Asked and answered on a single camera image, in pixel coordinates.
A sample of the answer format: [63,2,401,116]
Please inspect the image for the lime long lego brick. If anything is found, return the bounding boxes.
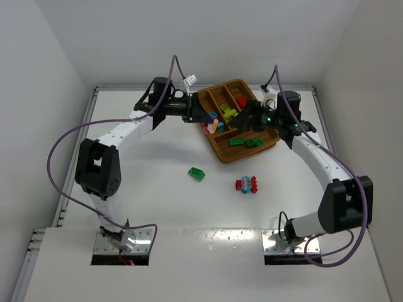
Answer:
[224,109,238,120]

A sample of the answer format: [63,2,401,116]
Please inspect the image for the red rectangular lego brick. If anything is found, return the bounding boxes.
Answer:
[237,96,247,109]

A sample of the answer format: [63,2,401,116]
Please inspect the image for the green number three lego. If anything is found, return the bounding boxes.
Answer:
[245,139,256,148]

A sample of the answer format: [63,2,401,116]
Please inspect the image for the dark green lego brick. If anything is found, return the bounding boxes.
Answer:
[253,138,264,147]

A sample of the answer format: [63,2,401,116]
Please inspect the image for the lime square lego brick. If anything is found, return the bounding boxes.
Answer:
[219,104,231,113]

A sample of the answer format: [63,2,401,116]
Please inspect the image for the blue fish lego assembly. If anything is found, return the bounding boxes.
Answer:
[235,176,258,194]

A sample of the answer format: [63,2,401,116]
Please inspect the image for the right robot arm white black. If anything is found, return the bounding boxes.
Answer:
[229,91,373,243]

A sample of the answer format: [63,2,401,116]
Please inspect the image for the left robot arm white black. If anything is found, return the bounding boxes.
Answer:
[75,75,219,245]

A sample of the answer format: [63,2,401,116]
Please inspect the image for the brown wicker divided basket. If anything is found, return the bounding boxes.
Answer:
[196,79,280,164]

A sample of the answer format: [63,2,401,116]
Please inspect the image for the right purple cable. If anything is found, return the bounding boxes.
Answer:
[267,65,368,268]

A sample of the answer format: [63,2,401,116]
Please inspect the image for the purple cable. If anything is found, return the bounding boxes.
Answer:
[267,65,368,268]
[47,55,186,249]

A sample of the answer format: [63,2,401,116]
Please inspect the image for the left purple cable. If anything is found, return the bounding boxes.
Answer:
[47,55,186,249]

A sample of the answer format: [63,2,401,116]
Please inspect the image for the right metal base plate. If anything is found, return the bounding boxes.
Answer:
[261,229,309,256]

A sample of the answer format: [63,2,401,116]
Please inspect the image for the metal base plate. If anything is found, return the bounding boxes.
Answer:
[93,229,153,256]
[261,229,309,256]

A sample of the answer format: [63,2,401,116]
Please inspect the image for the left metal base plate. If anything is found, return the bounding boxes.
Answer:
[93,229,153,256]

